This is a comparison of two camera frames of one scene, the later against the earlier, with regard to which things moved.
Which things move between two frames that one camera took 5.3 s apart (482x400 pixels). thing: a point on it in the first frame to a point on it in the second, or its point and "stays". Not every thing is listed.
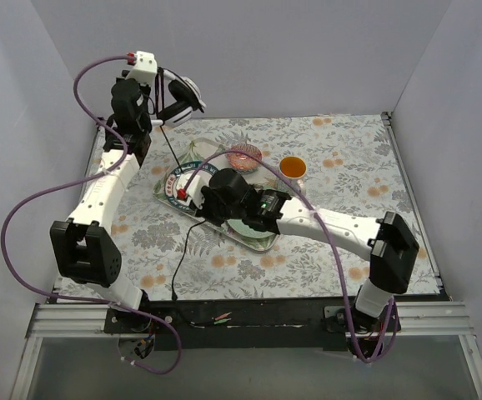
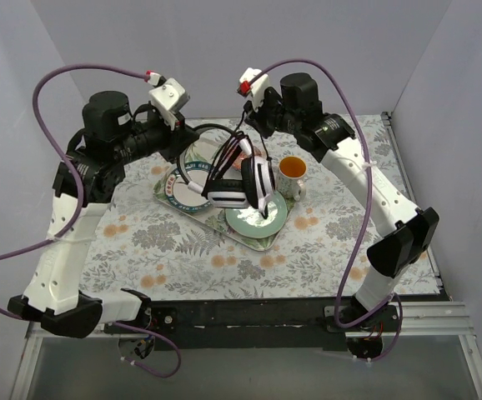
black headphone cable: [160, 74] to [235, 137]
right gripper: [207, 200] to [258, 122]
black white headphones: [185, 90] to [238, 179]
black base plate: [251, 325] stays
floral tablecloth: [353, 166] stays
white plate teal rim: [184, 186] stays
